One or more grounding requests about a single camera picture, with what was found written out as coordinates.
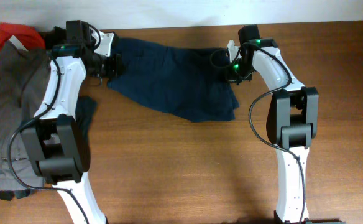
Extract navy blue shorts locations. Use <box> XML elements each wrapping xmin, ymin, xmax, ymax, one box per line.
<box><xmin>108</xmin><ymin>38</ymin><xmax>239</xmax><ymax>122</ymax></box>

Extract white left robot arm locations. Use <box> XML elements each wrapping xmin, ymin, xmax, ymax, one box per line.
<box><xmin>14</xmin><ymin>20</ymin><xmax>122</xmax><ymax>223</ymax></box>

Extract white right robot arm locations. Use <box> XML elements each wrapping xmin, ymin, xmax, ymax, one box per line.
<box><xmin>225</xmin><ymin>25</ymin><xmax>319</xmax><ymax>223</ymax></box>

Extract dark green black garment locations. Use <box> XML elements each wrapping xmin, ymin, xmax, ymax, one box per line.
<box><xmin>0</xmin><ymin>26</ymin><xmax>98</xmax><ymax>201</ymax></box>

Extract red garment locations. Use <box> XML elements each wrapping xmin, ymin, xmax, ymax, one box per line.
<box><xmin>0</xmin><ymin>22</ymin><xmax>45</xmax><ymax>50</ymax></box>

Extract grey trousers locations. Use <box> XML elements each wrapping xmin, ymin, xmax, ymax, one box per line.
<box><xmin>0</xmin><ymin>42</ymin><xmax>50</xmax><ymax>191</ymax></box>

